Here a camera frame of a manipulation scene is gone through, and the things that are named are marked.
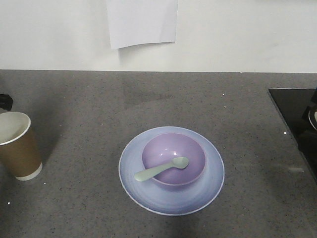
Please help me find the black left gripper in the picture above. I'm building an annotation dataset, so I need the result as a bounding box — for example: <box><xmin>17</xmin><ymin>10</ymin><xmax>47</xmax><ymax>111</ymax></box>
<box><xmin>0</xmin><ymin>94</ymin><xmax>13</xmax><ymax>111</ymax></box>

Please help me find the brown paper cup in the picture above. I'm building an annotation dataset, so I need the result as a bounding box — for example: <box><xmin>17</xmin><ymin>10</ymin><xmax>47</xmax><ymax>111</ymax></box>
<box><xmin>0</xmin><ymin>112</ymin><xmax>43</xmax><ymax>181</ymax></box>

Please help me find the purple plastic bowl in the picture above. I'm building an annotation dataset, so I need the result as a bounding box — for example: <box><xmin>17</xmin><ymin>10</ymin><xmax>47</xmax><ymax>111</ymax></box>
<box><xmin>141</xmin><ymin>132</ymin><xmax>207</xmax><ymax>193</ymax></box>

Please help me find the mint green plastic spoon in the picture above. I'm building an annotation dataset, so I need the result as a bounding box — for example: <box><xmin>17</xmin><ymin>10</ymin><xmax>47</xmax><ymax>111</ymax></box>
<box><xmin>134</xmin><ymin>157</ymin><xmax>189</xmax><ymax>182</ymax></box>

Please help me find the light blue round plate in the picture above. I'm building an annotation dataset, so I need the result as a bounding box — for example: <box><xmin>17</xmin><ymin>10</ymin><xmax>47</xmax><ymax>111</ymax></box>
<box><xmin>118</xmin><ymin>126</ymin><xmax>224</xmax><ymax>216</ymax></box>

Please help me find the white paper sheet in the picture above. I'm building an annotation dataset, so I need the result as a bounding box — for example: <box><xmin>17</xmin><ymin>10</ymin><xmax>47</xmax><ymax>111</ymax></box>
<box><xmin>106</xmin><ymin>0</ymin><xmax>178</xmax><ymax>49</ymax></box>

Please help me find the black gas stove top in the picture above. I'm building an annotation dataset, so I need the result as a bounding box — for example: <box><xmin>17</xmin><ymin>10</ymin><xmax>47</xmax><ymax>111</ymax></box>
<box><xmin>268</xmin><ymin>88</ymin><xmax>317</xmax><ymax>179</ymax></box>

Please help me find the black stove burner grate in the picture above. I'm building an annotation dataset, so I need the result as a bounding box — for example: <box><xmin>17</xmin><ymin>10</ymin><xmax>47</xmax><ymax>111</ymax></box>
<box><xmin>302</xmin><ymin>90</ymin><xmax>317</xmax><ymax>130</ymax></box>

